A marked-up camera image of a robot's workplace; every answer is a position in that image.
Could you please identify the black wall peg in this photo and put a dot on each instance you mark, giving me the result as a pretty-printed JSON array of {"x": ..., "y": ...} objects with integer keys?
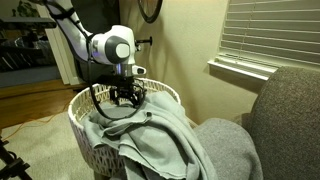
[{"x": 148, "y": 41}]

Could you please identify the black tripod stand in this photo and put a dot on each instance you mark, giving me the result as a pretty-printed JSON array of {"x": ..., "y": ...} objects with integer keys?
[{"x": 14, "y": 165}]

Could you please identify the white window blinds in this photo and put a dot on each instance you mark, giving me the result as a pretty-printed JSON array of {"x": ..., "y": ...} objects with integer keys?
[{"x": 272, "y": 32}]

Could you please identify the bicycle wheel on wall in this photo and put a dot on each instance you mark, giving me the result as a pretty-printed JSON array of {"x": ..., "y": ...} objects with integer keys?
[{"x": 150, "y": 9}]

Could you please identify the grey fabric couch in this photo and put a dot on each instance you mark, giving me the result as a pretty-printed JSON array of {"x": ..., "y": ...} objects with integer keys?
[{"x": 279, "y": 139}]

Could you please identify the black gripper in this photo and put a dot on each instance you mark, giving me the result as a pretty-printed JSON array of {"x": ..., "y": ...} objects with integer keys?
[{"x": 128, "y": 88}]

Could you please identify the white woven basket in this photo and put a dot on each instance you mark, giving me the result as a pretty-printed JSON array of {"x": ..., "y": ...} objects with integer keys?
[{"x": 104, "y": 160}]

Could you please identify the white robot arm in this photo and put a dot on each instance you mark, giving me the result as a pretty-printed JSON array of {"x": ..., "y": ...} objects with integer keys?
[{"x": 115, "y": 47}]

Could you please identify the green blanket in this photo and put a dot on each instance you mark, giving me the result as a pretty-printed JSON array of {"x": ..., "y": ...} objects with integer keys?
[{"x": 156, "y": 143}]

